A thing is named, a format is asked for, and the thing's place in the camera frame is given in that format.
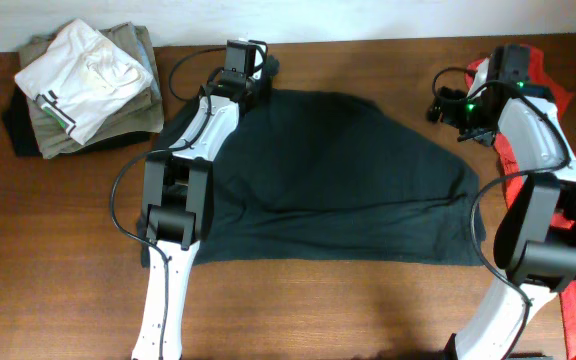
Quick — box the dark green t-shirt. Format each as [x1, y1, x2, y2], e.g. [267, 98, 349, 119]
[137, 54, 487, 269]

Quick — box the red t-shirt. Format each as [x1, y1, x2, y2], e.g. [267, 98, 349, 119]
[468, 45, 576, 358]

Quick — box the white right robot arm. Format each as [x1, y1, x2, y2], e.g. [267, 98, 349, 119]
[429, 80, 576, 359]

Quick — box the white folded t-shirt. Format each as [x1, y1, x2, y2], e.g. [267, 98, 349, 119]
[15, 19, 153, 145]

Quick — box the light blue folded garment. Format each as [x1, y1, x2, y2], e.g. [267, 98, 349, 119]
[134, 25, 162, 101]

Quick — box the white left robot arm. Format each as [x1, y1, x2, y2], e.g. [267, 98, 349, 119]
[131, 65, 279, 360]

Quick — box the black folded garment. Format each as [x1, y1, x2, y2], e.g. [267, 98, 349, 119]
[1, 87, 150, 157]

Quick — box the olive folded garment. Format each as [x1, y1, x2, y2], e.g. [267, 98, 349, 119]
[26, 22, 164, 159]

